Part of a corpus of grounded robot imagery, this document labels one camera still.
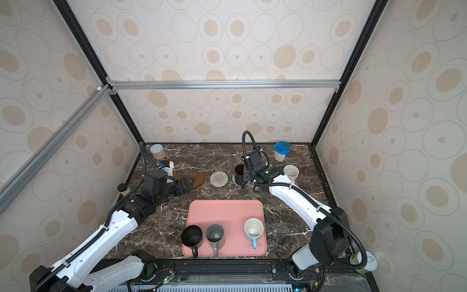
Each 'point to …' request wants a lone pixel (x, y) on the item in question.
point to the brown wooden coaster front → (199, 179)
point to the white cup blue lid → (281, 149)
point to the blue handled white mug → (253, 229)
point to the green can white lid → (372, 263)
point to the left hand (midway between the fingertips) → (191, 179)
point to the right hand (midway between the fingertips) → (258, 169)
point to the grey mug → (214, 233)
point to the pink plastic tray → (231, 215)
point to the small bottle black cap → (123, 188)
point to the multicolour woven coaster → (219, 179)
